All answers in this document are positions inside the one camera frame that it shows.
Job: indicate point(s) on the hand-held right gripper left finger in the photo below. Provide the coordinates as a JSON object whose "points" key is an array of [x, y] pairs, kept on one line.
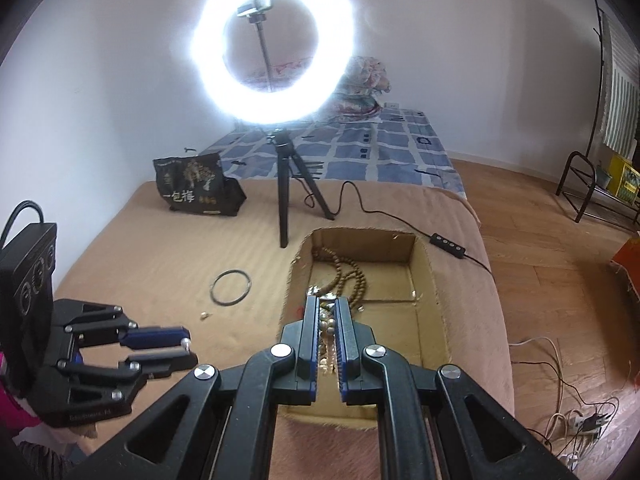
{"points": [[312, 340]]}

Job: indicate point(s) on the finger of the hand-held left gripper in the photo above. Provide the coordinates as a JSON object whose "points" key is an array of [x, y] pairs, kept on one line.
{"points": [[155, 336], [160, 360]]}

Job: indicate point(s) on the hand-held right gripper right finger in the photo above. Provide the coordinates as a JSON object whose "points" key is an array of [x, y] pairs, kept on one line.
{"points": [[342, 340]]}

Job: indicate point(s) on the cardboard box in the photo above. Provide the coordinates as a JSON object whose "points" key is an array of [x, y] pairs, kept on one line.
{"points": [[395, 320]]}

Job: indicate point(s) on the black bangle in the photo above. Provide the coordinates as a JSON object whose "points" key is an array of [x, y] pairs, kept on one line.
{"points": [[213, 291]]}

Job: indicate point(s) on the tan blanket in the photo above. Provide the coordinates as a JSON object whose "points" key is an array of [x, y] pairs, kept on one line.
{"points": [[150, 260]]}

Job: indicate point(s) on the black tripod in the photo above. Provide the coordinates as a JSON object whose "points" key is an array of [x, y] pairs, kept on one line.
{"points": [[284, 200]]}

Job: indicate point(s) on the person's striped clothing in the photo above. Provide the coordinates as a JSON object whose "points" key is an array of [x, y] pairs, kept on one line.
{"points": [[45, 455]]}

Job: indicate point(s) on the black snack bag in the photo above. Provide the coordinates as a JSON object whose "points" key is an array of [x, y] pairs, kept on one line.
{"points": [[190, 185]]}

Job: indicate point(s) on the blue patterned bedsheet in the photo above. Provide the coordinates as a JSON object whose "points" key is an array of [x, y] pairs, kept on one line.
{"points": [[390, 150]]}

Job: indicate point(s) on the folded floral quilt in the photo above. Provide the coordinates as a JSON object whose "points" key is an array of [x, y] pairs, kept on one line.
{"points": [[365, 85]]}

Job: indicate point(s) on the power strip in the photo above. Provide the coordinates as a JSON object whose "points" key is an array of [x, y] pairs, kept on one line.
{"points": [[585, 422]]}

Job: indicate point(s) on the black metal clothes rack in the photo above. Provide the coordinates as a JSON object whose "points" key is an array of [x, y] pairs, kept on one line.
{"points": [[564, 174]]}

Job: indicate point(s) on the small grey pot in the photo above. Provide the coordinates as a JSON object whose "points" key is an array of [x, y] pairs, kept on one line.
{"points": [[603, 175]]}

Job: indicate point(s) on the yellow box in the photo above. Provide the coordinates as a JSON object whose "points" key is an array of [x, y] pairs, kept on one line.
{"points": [[625, 175]]}

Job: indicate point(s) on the gooseneck phone holder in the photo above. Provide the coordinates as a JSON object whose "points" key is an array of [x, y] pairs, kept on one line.
{"points": [[257, 7]]}

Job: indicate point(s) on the striped hanging towel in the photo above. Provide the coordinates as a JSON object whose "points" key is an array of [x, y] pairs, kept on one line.
{"points": [[622, 95]]}

